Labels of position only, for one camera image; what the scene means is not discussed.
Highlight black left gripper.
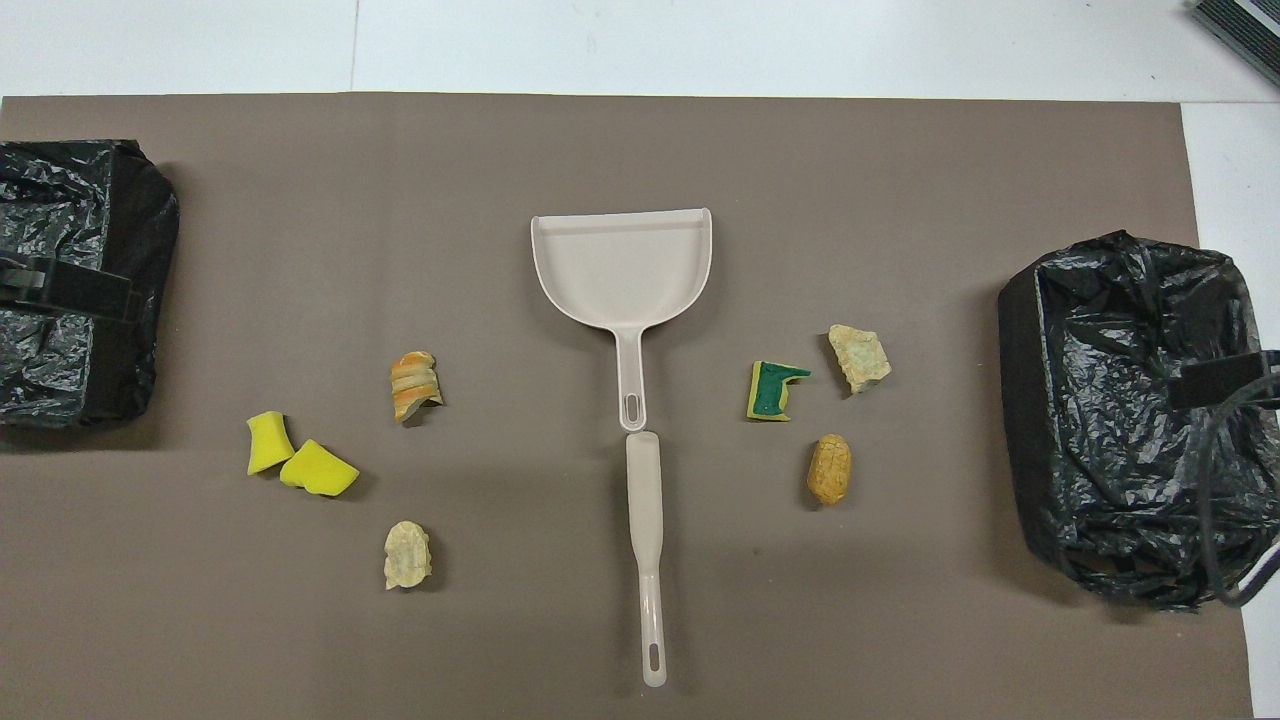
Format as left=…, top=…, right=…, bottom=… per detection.
left=0, top=255, right=142, bottom=323

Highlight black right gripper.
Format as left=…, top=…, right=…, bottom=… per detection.
left=1168, top=348, right=1280, bottom=410

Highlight small yellow sponge piece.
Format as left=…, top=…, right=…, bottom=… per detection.
left=246, top=411, right=295, bottom=477

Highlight large yellow sponge piece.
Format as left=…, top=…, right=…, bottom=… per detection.
left=279, top=438, right=361, bottom=499

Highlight orange striped croissant piece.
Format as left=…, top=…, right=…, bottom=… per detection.
left=390, top=351, right=445, bottom=425

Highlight pale yellow rough foam chunk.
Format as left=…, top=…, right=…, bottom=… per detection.
left=827, top=324, right=893, bottom=395

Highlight orange brown bread loaf piece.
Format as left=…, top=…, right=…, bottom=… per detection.
left=806, top=433, right=854, bottom=507

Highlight pale beige ridged foam piece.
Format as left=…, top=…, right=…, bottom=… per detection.
left=383, top=520, right=434, bottom=591

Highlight green and yellow sponge piece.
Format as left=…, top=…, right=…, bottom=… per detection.
left=744, top=360, right=812, bottom=422

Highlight beige plastic dustpan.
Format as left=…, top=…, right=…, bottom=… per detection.
left=530, top=208, right=714, bottom=433

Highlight beige hand brush black bristles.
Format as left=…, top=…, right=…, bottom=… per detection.
left=625, top=430, right=668, bottom=689

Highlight black bag lined bin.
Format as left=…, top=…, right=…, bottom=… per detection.
left=0, top=139, right=181, bottom=429
left=997, top=229, right=1280, bottom=613

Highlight grey ribbed device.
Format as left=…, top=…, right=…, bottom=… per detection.
left=1188, top=0, right=1280, bottom=63

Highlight brown table mat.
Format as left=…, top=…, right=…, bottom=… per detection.
left=0, top=93, right=1256, bottom=720

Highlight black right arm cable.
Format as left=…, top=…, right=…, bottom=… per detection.
left=1190, top=372, right=1280, bottom=608

